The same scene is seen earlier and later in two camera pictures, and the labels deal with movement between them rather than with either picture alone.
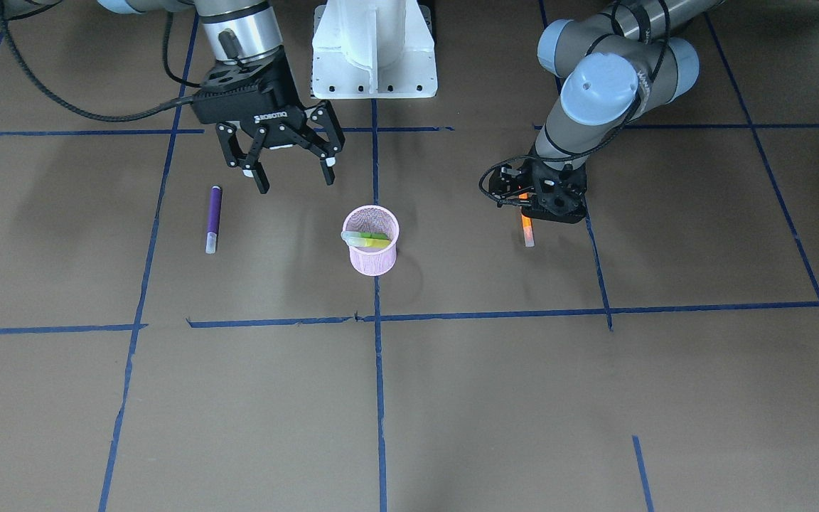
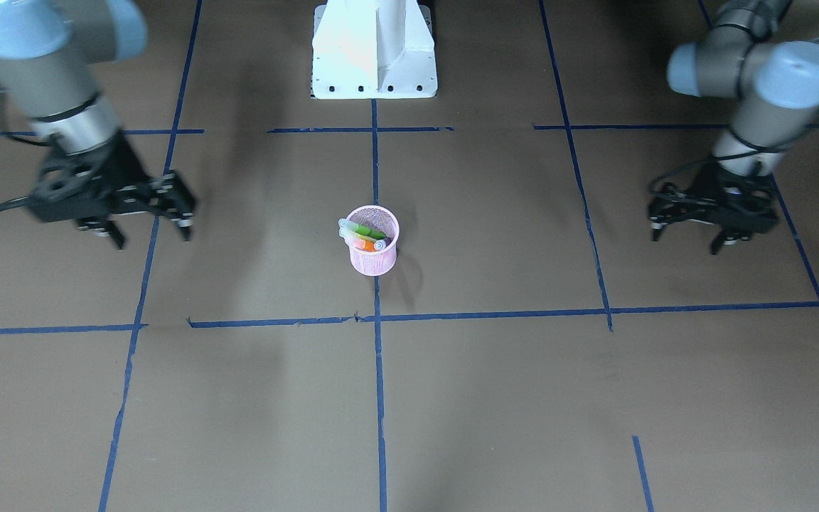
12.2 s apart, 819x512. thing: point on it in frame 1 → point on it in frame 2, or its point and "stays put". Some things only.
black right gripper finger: [322, 115] → [165, 194]
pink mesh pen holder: [372, 262] stays put
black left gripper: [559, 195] → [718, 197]
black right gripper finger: [236, 156] → [104, 225]
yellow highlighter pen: [369, 242] → [347, 233]
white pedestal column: [368, 49] stays put
